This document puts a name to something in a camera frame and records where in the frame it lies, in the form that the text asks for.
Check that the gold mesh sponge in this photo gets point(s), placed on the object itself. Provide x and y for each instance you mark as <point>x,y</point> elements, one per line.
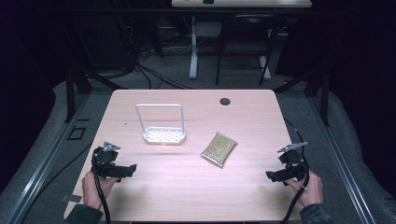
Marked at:
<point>219,149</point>

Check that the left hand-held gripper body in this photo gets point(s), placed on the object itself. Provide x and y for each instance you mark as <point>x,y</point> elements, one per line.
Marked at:
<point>102,161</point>

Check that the black chair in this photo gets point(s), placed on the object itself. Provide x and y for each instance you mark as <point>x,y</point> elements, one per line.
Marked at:
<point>246,31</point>

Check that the grey tape strip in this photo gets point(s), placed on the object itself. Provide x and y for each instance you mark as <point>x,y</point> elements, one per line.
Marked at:
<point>71,198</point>

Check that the aluminium floor rail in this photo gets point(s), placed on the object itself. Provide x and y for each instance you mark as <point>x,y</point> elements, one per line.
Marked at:
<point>339,161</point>
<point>43,161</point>

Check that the person's left hand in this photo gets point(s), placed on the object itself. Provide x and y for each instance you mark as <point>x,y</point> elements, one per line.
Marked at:
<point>93,191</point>

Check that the black metal stand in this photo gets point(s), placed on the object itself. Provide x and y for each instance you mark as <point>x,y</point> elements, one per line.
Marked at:
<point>70,93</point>
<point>323,93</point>

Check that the black tape square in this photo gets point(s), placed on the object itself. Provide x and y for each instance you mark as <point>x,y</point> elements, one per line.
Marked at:
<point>76,133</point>

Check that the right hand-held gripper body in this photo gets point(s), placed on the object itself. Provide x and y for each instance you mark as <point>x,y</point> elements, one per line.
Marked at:
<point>294,163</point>

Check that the person's right hand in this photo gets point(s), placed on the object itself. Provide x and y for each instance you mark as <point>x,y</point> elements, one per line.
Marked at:
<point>309,191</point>

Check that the white desk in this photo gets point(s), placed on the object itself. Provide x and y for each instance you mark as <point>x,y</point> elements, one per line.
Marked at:
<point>239,3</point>

